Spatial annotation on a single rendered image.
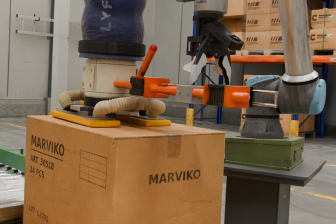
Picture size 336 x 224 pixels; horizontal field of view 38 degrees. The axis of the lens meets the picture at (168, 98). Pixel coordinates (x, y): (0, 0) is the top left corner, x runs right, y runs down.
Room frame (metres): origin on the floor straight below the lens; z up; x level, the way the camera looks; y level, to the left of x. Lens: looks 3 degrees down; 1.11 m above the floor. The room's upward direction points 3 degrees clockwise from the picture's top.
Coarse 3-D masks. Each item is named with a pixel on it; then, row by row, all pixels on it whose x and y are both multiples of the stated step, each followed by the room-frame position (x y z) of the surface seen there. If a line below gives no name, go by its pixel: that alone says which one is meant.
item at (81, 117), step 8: (72, 104) 1.63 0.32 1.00; (56, 112) 1.64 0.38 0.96; (64, 112) 1.62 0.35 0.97; (72, 112) 1.59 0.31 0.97; (80, 112) 1.60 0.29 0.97; (88, 112) 1.52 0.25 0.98; (72, 120) 1.53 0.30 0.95; (80, 120) 1.48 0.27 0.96; (88, 120) 1.43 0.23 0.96; (96, 120) 1.43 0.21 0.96; (104, 120) 1.45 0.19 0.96; (112, 120) 1.46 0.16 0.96
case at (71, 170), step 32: (32, 128) 1.66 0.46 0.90; (64, 128) 1.47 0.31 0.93; (96, 128) 1.41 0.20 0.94; (128, 128) 1.45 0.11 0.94; (160, 128) 1.49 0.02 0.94; (192, 128) 1.54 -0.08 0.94; (32, 160) 1.66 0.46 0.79; (64, 160) 1.47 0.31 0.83; (96, 160) 1.32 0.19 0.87; (128, 160) 1.27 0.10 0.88; (160, 160) 1.33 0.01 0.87; (192, 160) 1.41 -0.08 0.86; (32, 192) 1.65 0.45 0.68; (64, 192) 1.46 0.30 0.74; (96, 192) 1.31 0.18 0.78; (128, 192) 1.27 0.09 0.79; (160, 192) 1.34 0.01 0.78; (192, 192) 1.41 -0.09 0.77
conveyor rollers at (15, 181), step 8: (0, 168) 2.68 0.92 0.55; (8, 168) 2.70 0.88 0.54; (0, 176) 2.49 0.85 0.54; (8, 176) 2.51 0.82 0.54; (16, 176) 2.54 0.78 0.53; (0, 184) 2.30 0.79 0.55; (8, 184) 2.33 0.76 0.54; (16, 184) 2.35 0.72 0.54; (0, 192) 2.20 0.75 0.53; (8, 192) 2.15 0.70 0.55; (16, 192) 2.17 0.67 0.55; (0, 200) 2.03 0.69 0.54; (8, 200) 2.05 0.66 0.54; (16, 200) 2.07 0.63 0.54
